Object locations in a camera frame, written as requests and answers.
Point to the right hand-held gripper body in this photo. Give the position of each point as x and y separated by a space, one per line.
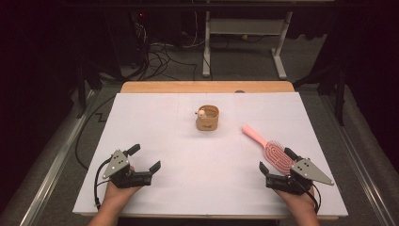
306 171

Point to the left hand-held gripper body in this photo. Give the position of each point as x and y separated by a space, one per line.
125 177

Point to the brown holder cup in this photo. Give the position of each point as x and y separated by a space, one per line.
207 124

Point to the person's left hand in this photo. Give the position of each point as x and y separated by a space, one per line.
117 196

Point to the person's right hand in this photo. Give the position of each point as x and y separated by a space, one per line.
301 202

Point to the white board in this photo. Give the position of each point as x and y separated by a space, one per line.
188 163

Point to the black metal stand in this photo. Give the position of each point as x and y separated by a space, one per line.
340 94
82 94

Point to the wooden table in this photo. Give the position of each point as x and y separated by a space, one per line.
204 87

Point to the black computer tower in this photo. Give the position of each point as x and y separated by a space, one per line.
138 34

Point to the small yellow ball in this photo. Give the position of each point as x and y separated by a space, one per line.
244 36

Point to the aluminium floor rail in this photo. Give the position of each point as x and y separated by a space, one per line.
360 182
55 171

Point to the white metal desk frame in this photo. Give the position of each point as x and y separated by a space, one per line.
244 26

